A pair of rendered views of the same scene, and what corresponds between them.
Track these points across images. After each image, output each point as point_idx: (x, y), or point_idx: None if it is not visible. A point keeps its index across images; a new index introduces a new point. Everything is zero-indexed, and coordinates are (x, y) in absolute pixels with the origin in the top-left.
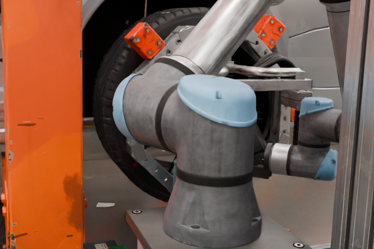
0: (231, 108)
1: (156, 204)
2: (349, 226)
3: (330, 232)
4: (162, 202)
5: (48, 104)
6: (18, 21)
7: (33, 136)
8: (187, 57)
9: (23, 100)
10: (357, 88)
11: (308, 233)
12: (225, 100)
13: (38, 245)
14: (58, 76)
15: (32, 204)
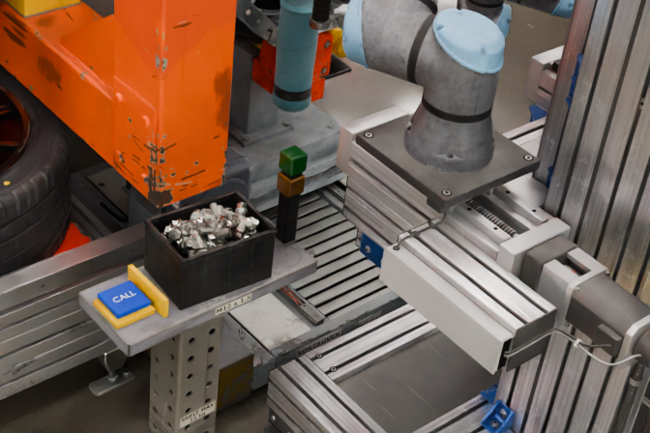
0: (491, 59)
1: None
2: (576, 144)
3: None
4: None
5: None
6: None
7: (188, 37)
8: None
9: None
10: (601, 46)
11: None
12: (488, 54)
13: (186, 154)
14: None
15: (183, 111)
